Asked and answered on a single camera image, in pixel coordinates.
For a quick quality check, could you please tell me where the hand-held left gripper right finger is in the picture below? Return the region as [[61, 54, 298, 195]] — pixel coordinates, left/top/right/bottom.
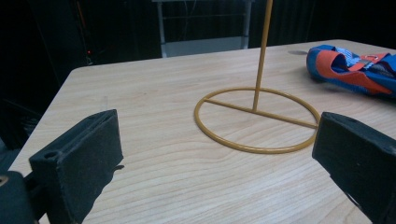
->
[[312, 111, 396, 224]]

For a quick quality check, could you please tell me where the yellow metal ring-base stand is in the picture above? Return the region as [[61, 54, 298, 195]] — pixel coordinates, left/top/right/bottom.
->
[[193, 0, 321, 155]]

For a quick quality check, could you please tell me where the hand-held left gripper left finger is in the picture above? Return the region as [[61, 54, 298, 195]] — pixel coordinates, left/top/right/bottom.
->
[[28, 108, 125, 224]]

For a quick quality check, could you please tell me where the grey metal chair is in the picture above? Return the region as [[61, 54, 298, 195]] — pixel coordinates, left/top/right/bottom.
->
[[152, 0, 255, 59]]

